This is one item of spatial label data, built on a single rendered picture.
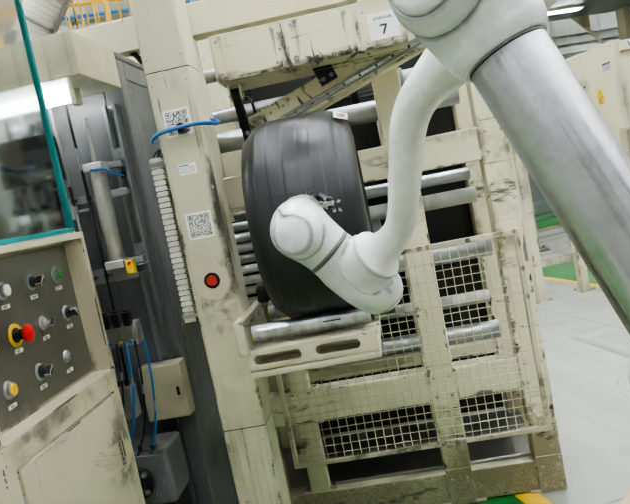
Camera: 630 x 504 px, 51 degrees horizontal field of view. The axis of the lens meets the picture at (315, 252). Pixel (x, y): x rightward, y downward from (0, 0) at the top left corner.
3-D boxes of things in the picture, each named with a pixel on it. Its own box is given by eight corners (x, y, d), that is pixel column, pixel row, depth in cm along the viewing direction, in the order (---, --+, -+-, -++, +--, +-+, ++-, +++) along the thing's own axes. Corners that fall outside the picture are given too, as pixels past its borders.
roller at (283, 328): (252, 341, 185) (248, 343, 181) (249, 325, 185) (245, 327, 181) (375, 319, 181) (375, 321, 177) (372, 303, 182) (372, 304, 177)
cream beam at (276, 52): (217, 83, 207) (207, 36, 206) (234, 93, 232) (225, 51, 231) (410, 41, 200) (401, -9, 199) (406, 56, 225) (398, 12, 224)
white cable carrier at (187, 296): (184, 323, 191) (148, 159, 187) (189, 319, 196) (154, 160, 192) (199, 320, 191) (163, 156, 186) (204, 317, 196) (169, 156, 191)
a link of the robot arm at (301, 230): (263, 223, 135) (313, 264, 136) (252, 241, 120) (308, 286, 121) (297, 182, 132) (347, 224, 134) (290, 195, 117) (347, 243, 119)
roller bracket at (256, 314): (239, 358, 178) (232, 323, 177) (264, 325, 217) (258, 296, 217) (251, 356, 178) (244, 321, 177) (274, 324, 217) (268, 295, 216)
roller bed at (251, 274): (231, 311, 229) (213, 226, 226) (240, 303, 244) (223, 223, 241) (287, 300, 227) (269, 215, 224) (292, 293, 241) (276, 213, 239)
